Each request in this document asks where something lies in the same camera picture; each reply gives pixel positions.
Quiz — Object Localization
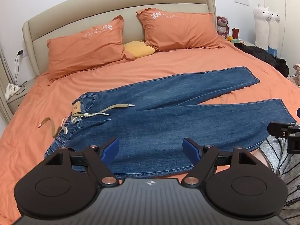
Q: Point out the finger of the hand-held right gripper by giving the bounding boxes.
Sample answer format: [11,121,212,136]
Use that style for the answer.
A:
[267,121,300,154]

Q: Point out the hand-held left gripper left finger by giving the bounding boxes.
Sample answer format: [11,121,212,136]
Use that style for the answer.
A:
[44,138,120,187]

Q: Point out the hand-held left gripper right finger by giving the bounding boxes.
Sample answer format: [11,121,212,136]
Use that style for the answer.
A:
[182,138,258,186]

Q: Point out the blue denim pants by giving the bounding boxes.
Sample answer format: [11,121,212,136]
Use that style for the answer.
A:
[44,67,298,179]

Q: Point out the person's grey striped clothing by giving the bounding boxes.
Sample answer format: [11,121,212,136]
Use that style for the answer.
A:
[259,136,300,219]

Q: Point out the tan fabric belt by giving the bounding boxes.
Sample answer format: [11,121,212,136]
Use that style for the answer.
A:
[38,100,136,139]

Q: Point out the pink bag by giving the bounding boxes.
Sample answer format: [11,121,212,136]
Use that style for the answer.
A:
[289,63,300,85]

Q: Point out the black jacket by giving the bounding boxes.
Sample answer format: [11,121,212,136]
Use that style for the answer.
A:
[234,43,289,78]

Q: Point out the bed with orange sheet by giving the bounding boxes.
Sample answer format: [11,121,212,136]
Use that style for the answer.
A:
[0,31,300,223]

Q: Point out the beige nightstand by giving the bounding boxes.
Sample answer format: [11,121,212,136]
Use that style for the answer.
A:
[7,78,36,118]

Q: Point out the orange embroidered pillow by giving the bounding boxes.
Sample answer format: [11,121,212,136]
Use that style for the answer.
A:
[136,8,226,51]
[46,15,136,80]

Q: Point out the white alpaca plush toy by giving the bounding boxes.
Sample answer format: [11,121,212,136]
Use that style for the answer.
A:
[253,3,270,50]
[267,12,281,58]

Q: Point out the bedside table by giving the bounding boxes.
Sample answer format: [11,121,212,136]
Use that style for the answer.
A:
[231,38,256,48]

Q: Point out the yellow cushion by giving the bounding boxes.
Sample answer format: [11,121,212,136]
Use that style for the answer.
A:
[123,40,155,59]

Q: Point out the white crumpled cloth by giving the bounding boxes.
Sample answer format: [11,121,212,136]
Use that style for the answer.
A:
[5,83,23,100]

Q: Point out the beige curtain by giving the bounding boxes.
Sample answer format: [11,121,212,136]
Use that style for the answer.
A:
[0,48,14,123]

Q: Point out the pink plush bear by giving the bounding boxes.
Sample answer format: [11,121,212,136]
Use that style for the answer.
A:
[217,16,230,39]

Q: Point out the white wardrobe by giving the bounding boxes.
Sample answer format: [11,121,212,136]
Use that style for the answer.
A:
[262,0,300,59]

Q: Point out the beige padded headboard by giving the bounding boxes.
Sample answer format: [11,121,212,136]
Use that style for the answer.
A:
[22,0,217,75]

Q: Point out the black charging cable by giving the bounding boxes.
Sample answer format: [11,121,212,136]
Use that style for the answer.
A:
[13,54,28,95]

